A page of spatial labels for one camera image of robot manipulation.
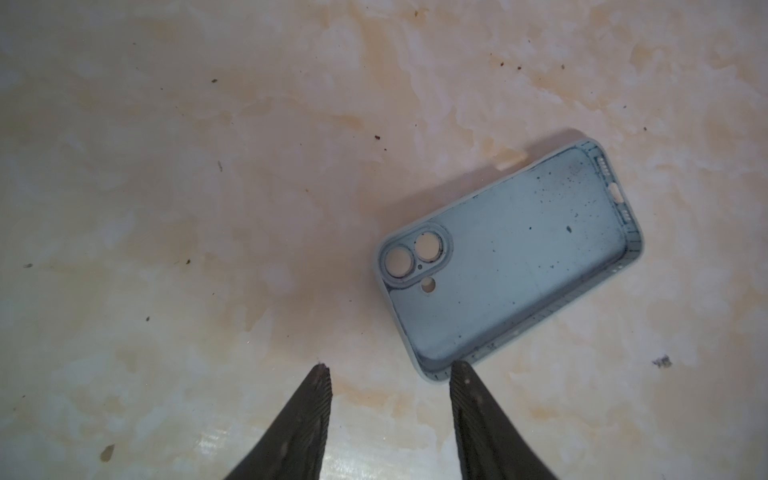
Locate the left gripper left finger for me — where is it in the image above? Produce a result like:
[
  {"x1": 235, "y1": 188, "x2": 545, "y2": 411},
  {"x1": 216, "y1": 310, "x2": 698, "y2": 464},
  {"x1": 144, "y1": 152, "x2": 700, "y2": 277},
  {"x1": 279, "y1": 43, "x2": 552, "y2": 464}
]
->
[{"x1": 227, "y1": 363, "x2": 333, "y2": 479}]

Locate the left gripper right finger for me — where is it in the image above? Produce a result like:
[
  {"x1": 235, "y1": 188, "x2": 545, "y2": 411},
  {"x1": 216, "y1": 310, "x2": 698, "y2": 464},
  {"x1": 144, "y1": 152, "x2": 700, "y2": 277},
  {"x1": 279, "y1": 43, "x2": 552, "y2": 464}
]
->
[{"x1": 450, "y1": 361, "x2": 555, "y2": 480}]

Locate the light blue case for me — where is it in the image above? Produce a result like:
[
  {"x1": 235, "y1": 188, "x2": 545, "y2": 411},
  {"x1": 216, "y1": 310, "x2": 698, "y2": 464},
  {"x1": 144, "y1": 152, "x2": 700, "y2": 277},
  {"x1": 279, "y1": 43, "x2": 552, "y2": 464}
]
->
[{"x1": 374, "y1": 138, "x2": 644, "y2": 382}]

